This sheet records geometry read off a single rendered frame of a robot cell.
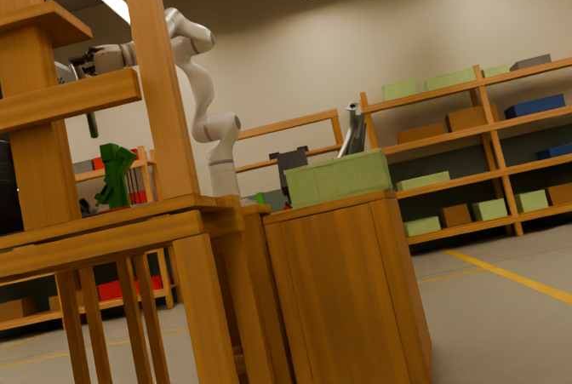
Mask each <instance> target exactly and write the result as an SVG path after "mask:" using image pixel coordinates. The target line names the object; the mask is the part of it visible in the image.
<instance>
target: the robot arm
mask: <svg viewBox="0 0 572 384"><path fill-rule="evenodd" d="M164 13H165V17H166V21H167V26H168V30H169V38H171V37H172V36H173V35H174V34H176V35H179V37H175V38H173V39H171V40H170V42H171V47H172V51H173V56H174V63H175V64H176V65H177V66H178V67H179V68H180V69H181V70H182V71H183V72H184V73H185V74H186V75H187V77H188V80H189V83H190V85H191V89H192V94H193V99H194V111H193V116H192V126H191V132H192V137H193V139H194V140H195V141H196V142H198V143H209V142H212V141H216V140H220V143H219V144H218V146H217V147H216V148H214V149H213V150H212V151H211V152H209V154H208V155H207V162H208V167H209V176H210V181H211V186H212V191H213V196H214V197H221V196H225V195H229V194H234V195H238V196H239V200H241V199H248V198H241V199H240V194H239V190H238V184H237V176H236V171H235V166H234V162H233V156H232V148H233V145H234V143H235V141H236V139H237V137H238V135H239V133H240V129H241V123H240V119H239V118H238V116H237V115H236V114H235V113H233V112H222V113H218V114H215V115H211V116H207V112H206V111H207V108H208V107H209V105H210V104H211V102H212V100H213V98H214V94H215V92H214V87H213V84H212V80H211V77H210V75H209V72H208V71H207V70H206V69H205V68H204V67H202V66H200V65H198V64H196V63H194V62H193V61H192V56H193V55H197V54H202V53H205V52H208V51H210V50H211V49H212V48H213V47H214V45H215V37H214V34H213V33H212V32H211V31H210V30H209V29H208V28H206V27H205V26H201V25H199V24H197V23H193V22H191V21H189V20H188V19H186V18H185V17H184V16H183V15H182V14H181V13H180V11H178V10H177V9H174V8H168V9H165V10H164ZM90 61H92V66H90V67H87V68H84V67H82V69H83V72H84V74H88V75H90V76H92V77H93V76H97V75H101V74H105V73H108V72H114V71H118V70H122V69H123V68H124V67H125V66H126V67H127V68H128V67H131V66H138V61H137V57H136V53H135V48H134V39H133V41H132V42H131V43H125V44H121V45H119V47H118V45H117V44H110V45H101V46H96V47H88V50H87V52H86V53H85V55H83V56H82V58H78V59H74V60H71V63H72V65H73V66H80V65H84V64H85V63H84V62H90ZM95 72H96V74H95Z"/></svg>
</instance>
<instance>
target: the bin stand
mask: <svg viewBox="0 0 572 384"><path fill-rule="evenodd" d="M146 255H147V252H144V253H139V254H135V255H128V256H124V257H120V258H117V259H112V260H108V261H101V262H97V263H93V264H89V265H85V266H80V267H73V268H70V269H66V270H62V271H58V272H54V274H56V276H57V281H58V286H59V291H60V300H61V305H62V311H63V316H64V321H65V327H66V336H67V341H68V347H69V352H70V357H71V366H72V372H73V377H74V382H75V384H91V381H90V376H89V367H88V361H87V356H86V352H85V346H84V341H83V332H82V326H81V321H80V317H79V311H78V306H77V297H76V291H75V286H74V282H73V276H72V271H73V270H77V269H78V271H79V276H80V281H81V286H82V292H83V300H84V305H85V311H86V316H87V320H88V326H89V335H90V340H91V345H92V350H93V355H94V365H95V369H96V375H97V380H98V384H113V383H112V374H111V369H110V364H109V359H108V354H107V349H106V340H105V335H104V330H103V325H102V320H101V315H100V306H99V301H98V295H97V291H96V286H95V281H94V272H93V266H97V265H101V264H105V263H109V262H113V261H115V262H116V263H117V273H118V277H119V283H120V287H121V292H122V297H123V305H124V311H125V316H126V320H127V325H128V330H129V339H130V344H131V348H132V353H133V359H134V367H135V372H136V377H137V381H138V384H153V381H152V373H151V367H150V363H149V358H148V353H147V348H146V340H145V335H144V330H143V325H142V321H141V315H140V307H139V302H138V297H137V293H136V288H135V283H134V274H133V270H132V265H131V260H130V258H132V257H134V265H135V271H136V275H137V280H138V285H139V290H140V298H141V303H142V307H143V313H144V317H145V322H146V331H147V335H148V340H149V345H150V349H151V355H152V363H153V368H154V373H155V377H156V382H157V384H170V379H169V372H168V366H167V362H166V358H165V352H164V348H163V339H162V335H161V330H160V325H159V321H158V315H157V308H156V302H155V298H154V293H153V288H152V280H151V275H150V271H149V266H148V261H147V257H146Z"/></svg>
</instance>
